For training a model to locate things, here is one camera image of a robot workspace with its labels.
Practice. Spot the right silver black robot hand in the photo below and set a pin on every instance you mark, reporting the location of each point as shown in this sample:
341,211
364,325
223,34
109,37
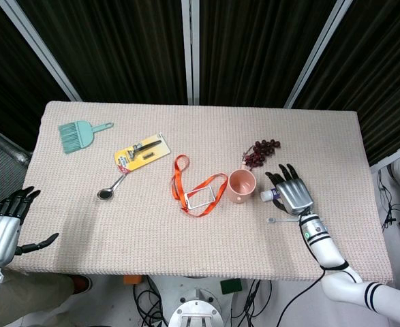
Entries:
293,195

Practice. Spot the beige waffle tablecloth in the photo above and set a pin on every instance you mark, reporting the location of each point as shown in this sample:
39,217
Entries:
186,238

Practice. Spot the metal spoon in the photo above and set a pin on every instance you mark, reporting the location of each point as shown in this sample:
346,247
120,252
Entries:
104,194

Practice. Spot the grey metal pipe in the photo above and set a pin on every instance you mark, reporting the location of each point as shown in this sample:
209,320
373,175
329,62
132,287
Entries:
5,144

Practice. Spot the green button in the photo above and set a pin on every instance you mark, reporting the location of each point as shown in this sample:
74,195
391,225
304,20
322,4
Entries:
231,286

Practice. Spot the razor on yellow card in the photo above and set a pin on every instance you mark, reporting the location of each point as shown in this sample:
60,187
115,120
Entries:
158,151

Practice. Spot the pink mug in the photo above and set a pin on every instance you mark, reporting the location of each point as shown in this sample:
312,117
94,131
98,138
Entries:
235,197

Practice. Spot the white partition frame post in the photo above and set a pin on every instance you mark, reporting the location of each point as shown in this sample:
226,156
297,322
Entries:
43,51
315,51
190,51

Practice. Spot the white frame bar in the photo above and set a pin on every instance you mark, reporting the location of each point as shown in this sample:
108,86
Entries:
394,155

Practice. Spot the orange button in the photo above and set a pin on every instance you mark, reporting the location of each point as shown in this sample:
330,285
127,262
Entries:
132,279

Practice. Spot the orange black shoe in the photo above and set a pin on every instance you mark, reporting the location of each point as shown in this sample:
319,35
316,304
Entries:
82,284

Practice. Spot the teal dustpan brush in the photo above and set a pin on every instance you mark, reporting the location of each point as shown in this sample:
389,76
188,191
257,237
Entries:
80,134

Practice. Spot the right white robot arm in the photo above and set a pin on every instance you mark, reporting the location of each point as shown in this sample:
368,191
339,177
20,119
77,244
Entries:
322,245

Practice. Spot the khaki trouser leg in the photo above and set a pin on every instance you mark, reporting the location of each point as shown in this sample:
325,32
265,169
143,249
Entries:
26,299

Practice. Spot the clear badge holder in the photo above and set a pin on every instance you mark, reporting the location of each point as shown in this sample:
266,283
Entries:
199,197

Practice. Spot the dark pleated curtain panel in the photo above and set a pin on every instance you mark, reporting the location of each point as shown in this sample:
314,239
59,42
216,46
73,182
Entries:
118,51
254,51
2,68
383,68

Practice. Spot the purple bottle with white cap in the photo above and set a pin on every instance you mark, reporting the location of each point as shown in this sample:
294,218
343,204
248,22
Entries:
266,195

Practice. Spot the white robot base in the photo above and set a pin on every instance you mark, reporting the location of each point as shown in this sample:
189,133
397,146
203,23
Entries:
196,293

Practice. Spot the dark red grape bunch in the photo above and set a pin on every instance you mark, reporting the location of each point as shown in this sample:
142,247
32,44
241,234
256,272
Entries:
261,151

